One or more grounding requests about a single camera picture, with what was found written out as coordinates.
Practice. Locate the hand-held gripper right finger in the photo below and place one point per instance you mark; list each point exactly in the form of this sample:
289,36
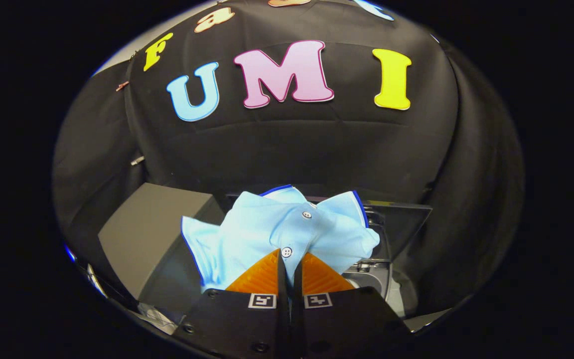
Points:
295,284

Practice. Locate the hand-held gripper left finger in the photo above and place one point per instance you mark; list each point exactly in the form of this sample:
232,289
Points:
282,279

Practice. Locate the light blue collared shirt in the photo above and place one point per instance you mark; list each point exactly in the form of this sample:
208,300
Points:
267,229

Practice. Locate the black backdrop cloth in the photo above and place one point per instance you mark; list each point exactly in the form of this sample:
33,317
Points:
317,144

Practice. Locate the silver clip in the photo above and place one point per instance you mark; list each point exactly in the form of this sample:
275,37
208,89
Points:
137,160

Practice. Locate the red clip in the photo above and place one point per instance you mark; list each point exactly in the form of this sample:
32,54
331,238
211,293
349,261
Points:
122,86

